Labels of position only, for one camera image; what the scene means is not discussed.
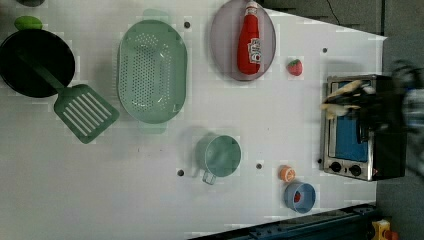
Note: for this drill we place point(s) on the yellow red emergency button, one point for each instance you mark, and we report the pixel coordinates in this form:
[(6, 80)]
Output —
[(383, 231)]

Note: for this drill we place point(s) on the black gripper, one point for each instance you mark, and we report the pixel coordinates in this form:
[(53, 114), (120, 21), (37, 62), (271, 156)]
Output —
[(378, 106)]

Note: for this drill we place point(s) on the green measuring cup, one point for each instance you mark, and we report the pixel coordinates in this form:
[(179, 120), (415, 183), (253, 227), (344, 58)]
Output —
[(218, 156)]

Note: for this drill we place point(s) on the blue small bowl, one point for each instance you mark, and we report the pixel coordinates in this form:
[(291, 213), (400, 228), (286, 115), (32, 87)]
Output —
[(308, 197)]

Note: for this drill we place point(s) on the red plush ketchup bottle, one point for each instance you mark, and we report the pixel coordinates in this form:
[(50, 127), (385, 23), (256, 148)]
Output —
[(249, 44)]

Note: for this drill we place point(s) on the yellow plush peeled banana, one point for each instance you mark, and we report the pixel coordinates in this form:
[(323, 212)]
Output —
[(340, 100)]

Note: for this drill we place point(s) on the green slotted spatula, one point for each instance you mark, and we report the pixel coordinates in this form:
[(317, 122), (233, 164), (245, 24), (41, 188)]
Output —
[(81, 108)]

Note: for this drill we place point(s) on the plush strawberry on table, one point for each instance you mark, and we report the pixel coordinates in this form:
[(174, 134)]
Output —
[(295, 67)]

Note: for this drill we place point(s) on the green perforated colander basket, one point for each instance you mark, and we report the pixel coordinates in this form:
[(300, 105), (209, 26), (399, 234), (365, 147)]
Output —
[(152, 71)]

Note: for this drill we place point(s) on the green lime toy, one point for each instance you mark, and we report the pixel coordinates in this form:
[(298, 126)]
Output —
[(28, 22)]

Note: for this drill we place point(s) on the small strawberry in bowl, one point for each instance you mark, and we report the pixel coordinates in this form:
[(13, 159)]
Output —
[(297, 197)]

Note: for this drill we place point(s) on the silver black toaster oven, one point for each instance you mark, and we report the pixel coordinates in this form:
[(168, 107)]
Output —
[(368, 156)]

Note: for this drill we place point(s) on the black round pan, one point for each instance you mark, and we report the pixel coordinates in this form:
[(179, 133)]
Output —
[(25, 49)]

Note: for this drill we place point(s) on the plush orange slice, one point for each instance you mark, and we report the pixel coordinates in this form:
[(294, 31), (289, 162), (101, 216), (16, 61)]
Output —
[(287, 174)]

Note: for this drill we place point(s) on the grey oval plate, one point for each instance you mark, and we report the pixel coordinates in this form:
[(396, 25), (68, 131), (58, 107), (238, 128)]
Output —
[(224, 34)]

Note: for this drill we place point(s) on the blue metal frame rail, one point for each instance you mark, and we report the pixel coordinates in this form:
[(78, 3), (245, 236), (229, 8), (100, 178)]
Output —
[(351, 223)]

